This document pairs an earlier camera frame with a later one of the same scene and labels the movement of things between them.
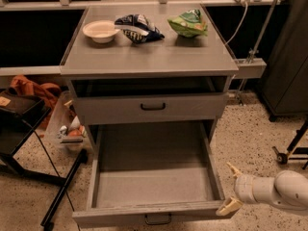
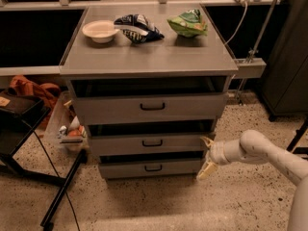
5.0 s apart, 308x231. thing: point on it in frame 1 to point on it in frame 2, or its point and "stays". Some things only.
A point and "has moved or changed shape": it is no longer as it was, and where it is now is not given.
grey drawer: x=155 y=171 has moved or changed shape
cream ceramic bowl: x=101 y=31 stays
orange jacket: x=47 y=91 stays
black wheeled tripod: x=282 y=158 stays
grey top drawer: x=106 y=110 stays
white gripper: x=243 y=187 to x=218 y=152
